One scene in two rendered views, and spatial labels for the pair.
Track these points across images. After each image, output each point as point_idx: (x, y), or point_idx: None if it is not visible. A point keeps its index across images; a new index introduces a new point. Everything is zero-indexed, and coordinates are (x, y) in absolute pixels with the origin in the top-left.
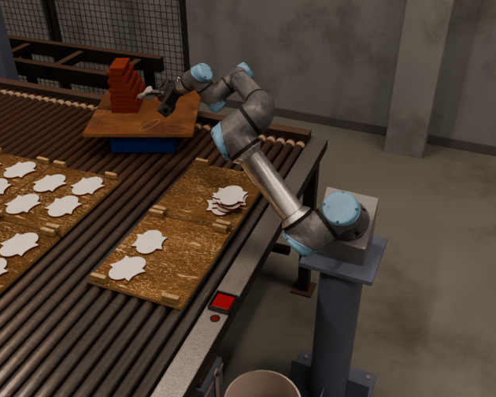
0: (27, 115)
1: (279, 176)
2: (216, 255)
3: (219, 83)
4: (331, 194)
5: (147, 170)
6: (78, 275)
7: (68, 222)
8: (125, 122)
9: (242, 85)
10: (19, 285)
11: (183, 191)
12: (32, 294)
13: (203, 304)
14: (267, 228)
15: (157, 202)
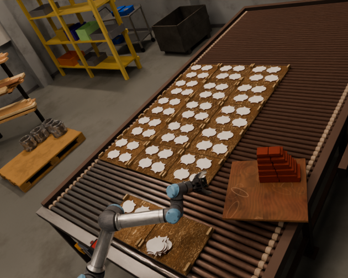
0: (296, 131)
1: (98, 247)
2: (124, 242)
3: (172, 204)
4: (80, 277)
5: (218, 205)
6: (136, 191)
7: (169, 179)
8: (245, 178)
9: (138, 212)
10: (137, 175)
11: (182, 224)
12: (133, 180)
13: None
14: (137, 270)
15: None
